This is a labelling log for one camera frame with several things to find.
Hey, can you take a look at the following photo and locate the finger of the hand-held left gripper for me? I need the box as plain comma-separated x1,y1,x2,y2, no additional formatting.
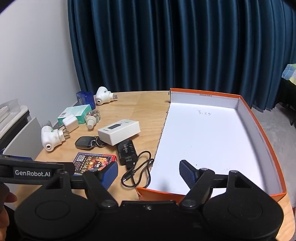
0,155,75,176

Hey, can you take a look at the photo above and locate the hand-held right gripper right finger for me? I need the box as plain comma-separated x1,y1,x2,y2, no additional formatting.
179,159,270,208

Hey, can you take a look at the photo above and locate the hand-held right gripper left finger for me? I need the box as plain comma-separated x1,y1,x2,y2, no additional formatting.
46,162,119,209

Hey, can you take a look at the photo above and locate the black USB adapter with cable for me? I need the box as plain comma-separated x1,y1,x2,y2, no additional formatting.
116,140,155,189

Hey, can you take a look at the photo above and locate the black key fob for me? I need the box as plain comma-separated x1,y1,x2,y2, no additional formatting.
75,136,107,149

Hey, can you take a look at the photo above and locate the orange cardboard box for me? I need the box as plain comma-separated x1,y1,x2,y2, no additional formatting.
136,88,287,202

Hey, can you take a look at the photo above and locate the white rectangular box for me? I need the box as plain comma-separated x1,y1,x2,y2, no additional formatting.
97,119,141,146

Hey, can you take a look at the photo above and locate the blue plastic case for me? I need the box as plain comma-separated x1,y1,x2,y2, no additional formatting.
76,91,96,109

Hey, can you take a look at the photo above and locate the person's left hand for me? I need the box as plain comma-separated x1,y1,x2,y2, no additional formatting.
0,183,18,234

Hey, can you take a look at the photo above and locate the grey panel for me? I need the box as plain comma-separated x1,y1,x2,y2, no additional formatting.
4,117,43,160

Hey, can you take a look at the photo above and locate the white charger plug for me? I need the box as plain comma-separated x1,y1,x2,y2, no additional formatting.
63,116,79,133

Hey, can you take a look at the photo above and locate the clear bottle with white cap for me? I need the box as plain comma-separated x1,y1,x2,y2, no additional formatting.
84,109,101,129

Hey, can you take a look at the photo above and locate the teal and white box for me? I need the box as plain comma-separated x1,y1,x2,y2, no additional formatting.
57,104,92,126

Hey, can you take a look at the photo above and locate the clear plastic container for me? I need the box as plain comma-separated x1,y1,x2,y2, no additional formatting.
0,99,30,137

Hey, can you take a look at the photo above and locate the black stand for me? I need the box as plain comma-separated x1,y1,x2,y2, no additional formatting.
275,79,296,127

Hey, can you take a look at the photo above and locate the blue curtain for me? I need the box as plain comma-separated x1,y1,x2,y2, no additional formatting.
67,0,296,111

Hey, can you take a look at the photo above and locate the checked cloth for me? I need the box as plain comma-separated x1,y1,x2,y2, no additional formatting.
282,63,296,84

